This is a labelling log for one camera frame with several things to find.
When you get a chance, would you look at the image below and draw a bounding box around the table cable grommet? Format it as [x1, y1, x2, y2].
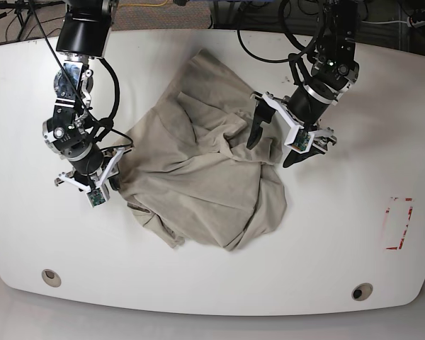
[41, 269, 62, 288]
[351, 283, 373, 302]

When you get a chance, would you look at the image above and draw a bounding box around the white power strip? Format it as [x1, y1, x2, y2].
[407, 8, 425, 28]

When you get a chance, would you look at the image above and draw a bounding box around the yellow cable on floor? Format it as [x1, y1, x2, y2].
[127, 0, 169, 10]

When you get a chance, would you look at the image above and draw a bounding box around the right table cable grommet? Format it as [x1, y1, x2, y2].
[351, 283, 373, 302]

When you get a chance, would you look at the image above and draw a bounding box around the black tripod stand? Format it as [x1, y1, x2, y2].
[0, 1, 64, 43]

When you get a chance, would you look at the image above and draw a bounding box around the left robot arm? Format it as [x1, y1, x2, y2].
[247, 1, 359, 168]

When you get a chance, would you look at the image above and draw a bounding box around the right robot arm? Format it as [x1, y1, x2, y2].
[42, 1, 133, 207]

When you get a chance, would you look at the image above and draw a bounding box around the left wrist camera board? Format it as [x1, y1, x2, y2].
[291, 130, 310, 153]

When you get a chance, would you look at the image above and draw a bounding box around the beige T-shirt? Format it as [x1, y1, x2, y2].
[119, 50, 287, 251]

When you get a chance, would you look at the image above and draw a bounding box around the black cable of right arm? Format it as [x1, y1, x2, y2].
[28, 0, 135, 157]

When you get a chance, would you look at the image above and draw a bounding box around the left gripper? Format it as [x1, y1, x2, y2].
[246, 83, 338, 168]

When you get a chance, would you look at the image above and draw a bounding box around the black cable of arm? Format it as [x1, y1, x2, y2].
[236, 0, 327, 65]
[28, 0, 135, 157]

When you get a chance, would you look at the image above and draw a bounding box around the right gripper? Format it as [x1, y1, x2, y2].
[55, 143, 131, 203]

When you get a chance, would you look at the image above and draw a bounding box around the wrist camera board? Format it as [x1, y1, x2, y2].
[291, 130, 310, 153]
[86, 188, 106, 208]

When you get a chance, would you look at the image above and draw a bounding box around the left table cable grommet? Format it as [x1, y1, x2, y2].
[41, 269, 62, 288]

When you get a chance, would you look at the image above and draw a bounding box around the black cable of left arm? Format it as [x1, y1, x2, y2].
[236, 0, 327, 65]

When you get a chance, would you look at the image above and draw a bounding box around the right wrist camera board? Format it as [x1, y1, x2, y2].
[86, 188, 106, 208]

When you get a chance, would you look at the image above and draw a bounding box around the red tape rectangle marking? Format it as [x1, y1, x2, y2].
[382, 197, 414, 251]

